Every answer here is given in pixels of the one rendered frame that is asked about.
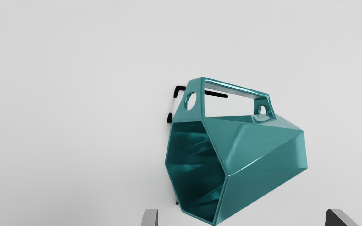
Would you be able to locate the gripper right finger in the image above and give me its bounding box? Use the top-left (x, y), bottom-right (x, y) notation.
top-left (325, 209), bottom-right (359, 226)

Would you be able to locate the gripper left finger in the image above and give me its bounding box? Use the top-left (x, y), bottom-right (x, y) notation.
top-left (141, 209), bottom-right (158, 226)

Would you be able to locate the teal faceted mug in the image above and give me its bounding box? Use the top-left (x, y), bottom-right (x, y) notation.
top-left (165, 77), bottom-right (308, 226)

